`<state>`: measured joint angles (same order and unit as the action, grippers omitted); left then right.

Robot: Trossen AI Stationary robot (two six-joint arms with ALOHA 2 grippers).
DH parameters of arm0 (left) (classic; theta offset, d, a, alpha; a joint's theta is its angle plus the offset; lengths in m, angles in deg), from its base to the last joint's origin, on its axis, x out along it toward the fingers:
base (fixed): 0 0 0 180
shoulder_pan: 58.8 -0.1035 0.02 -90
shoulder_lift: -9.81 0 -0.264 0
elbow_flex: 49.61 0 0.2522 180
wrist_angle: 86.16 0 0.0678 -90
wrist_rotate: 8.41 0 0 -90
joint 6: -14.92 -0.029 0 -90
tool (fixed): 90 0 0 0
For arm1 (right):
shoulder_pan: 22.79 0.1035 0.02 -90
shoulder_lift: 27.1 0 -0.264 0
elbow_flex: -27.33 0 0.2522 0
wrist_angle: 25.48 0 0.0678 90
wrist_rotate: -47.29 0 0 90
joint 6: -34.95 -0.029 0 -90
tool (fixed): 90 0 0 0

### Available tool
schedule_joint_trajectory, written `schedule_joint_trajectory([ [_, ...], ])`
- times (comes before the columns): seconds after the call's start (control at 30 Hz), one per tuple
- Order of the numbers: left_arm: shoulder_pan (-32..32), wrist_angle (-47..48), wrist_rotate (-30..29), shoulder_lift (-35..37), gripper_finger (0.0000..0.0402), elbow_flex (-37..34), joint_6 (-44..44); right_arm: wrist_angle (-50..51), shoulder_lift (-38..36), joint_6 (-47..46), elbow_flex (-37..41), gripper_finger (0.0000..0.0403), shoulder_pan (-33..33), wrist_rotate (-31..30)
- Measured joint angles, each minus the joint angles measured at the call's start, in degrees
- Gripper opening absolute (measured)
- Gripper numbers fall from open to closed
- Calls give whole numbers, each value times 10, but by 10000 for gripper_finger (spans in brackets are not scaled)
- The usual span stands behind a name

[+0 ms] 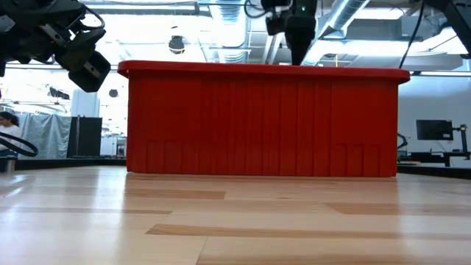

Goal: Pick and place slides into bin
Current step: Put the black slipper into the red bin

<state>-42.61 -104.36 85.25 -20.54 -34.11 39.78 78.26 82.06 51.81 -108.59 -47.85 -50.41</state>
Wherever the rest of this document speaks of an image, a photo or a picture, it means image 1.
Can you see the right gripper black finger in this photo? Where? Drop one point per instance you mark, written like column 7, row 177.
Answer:
column 301, row 40

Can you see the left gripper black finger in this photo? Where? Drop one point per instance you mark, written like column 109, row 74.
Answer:
column 79, row 48

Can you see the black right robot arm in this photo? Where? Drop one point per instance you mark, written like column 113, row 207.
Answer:
column 460, row 18

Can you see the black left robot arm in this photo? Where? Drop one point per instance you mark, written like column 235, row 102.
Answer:
column 22, row 5

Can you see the red plastic bin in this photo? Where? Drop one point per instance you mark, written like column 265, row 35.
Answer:
column 257, row 121

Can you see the white column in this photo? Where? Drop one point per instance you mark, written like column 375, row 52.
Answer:
column 84, row 105

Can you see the black cabinet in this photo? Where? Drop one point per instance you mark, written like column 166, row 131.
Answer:
column 84, row 138

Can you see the grey cloth cover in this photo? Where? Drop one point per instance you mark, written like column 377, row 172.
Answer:
column 48, row 136

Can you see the black dome ceiling fixture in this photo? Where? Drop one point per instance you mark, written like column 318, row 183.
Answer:
column 176, row 45

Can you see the person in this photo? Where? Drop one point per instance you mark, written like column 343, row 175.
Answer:
column 9, row 132

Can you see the black computer monitor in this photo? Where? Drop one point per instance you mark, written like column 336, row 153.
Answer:
column 434, row 129

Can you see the black background desk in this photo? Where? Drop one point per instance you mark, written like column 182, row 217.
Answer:
column 434, row 156

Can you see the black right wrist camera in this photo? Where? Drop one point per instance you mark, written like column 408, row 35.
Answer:
column 275, row 25

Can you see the silver spiral air duct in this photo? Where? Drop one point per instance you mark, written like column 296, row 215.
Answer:
column 346, row 14
column 231, row 13

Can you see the black aluminium rail frame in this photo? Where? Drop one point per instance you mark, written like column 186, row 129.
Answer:
column 73, row 163
column 441, row 172

